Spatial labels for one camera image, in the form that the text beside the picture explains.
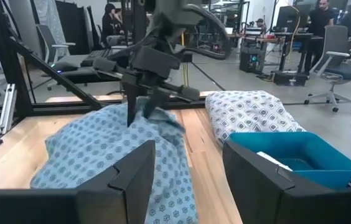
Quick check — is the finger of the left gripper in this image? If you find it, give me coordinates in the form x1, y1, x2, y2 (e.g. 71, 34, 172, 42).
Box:
144, 86, 172, 119
122, 82, 139, 127

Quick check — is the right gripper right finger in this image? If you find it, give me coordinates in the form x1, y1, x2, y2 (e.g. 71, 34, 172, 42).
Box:
222, 141, 296, 224

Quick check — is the black computer tower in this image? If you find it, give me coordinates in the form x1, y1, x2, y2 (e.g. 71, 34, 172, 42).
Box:
239, 39, 268, 74

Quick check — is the grey office chair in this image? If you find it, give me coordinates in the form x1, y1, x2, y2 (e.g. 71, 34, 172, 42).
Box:
35, 24, 77, 63
304, 24, 351, 113

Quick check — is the black keyboard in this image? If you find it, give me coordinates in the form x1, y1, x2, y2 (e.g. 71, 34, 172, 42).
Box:
80, 48, 116, 68

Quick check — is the silver aluminium bracket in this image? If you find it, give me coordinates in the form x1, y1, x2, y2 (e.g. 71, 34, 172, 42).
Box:
0, 83, 18, 135

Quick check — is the white grey patterned gown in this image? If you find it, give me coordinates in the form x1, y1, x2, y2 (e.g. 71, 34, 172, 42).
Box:
205, 90, 307, 147

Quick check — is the black aluminium table frame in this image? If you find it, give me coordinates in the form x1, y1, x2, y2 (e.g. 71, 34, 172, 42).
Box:
0, 0, 209, 149

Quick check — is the patterned grey curtain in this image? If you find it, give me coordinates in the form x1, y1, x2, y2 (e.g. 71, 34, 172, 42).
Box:
34, 0, 67, 57

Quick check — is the black computer mouse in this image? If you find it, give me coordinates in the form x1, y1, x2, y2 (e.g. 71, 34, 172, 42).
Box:
50, 61, 79, 73

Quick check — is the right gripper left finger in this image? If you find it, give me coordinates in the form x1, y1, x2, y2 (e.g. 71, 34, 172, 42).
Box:
75, 139, 157, 224

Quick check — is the small teal plastic bin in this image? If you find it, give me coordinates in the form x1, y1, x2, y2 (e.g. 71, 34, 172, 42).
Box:
227, 131, 351, 190

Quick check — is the black partition panel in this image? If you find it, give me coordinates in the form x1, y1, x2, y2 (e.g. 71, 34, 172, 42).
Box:
55, 0, 94, 55

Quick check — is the black floor box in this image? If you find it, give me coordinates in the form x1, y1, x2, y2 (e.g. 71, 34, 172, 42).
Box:
273, 70, 307, 87

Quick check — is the teal patterned gown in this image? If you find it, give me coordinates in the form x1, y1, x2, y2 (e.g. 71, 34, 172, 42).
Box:
29, 96, 200, 224

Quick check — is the black monitor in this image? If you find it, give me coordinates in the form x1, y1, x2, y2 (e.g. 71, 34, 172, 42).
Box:
274, 4, 307, 34

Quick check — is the dark low desk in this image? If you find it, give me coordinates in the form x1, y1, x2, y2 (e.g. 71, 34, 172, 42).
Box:
40, 52, 194, 85

